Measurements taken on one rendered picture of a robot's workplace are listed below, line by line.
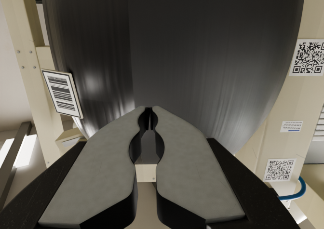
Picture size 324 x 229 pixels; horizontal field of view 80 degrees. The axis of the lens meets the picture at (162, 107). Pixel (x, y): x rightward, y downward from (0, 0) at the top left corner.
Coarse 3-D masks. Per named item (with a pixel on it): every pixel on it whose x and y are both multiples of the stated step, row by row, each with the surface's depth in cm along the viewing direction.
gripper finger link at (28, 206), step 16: (80, 144) 9; (64, 160) 8; (48, 176) 7; (64, 176) 7; (32, 192) 7; (48, 192) 7; (16, 208) 6; (32, 208) 6; (0, 224) 6; (16, 224) 6; (32, 224) 6
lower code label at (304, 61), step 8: (304, 40) 39; (312, 40) 39; (320, 40) 39; (296, 48) 40; (304, 48) 40; (312, 48) 40; (320, 48) 40; (296, 56) 40; (304, 56) 40; (312, 56) 40; (320, 56) 41; (296, 64) 41; (304, 64) 41; (312, 64) 41; (320, 64) 41; (296, 72) 42; (304, 72) 42; (312, 72) 42; (320, 72) 42
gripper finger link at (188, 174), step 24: (168, 120) 11; (168, 144) 9; (192, 144) 9; (168, 168) 8; (192, 168) 8; (216, 168) 8; (168, 192) 7; (192, 192) 7; (216, 192) 7; (168, 216) 7; (192, 216) 6; (216, 216) 6; (240, 216) 6
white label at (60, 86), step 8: (48, 72) 22; (56, 72) 21; (64, 72) 21; (48, 80) 22; (56, 80) 22; (64, 80) 21; (72, 80) 21; (48, 88) 23; (56, 88) 22; (64, 88) 22; (72, 88) 22; (56, 96) 23; (64, 96) 23; (72, 96) 22; (56, 104) 24; (64, 104) 24; (72, 104) 23; (56, 112) 25; (64, 112) 24; (72, 112) 24; (80, 112) 23
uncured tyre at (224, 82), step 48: (48, 0) 20; (96, 0) 18; (144, 0) 18; (192, 0) 18; (240, 0) 18; (288, 0) 19; (96, 48) 19; (144, 48) 19; (192, 48) 19; (240, 48) 19; (288, 48) 22; (96, 96) 22; (144, 96) 22; (192, 96) 22; (240, 96) 22; (144, 144) 27; (240, 144) 29
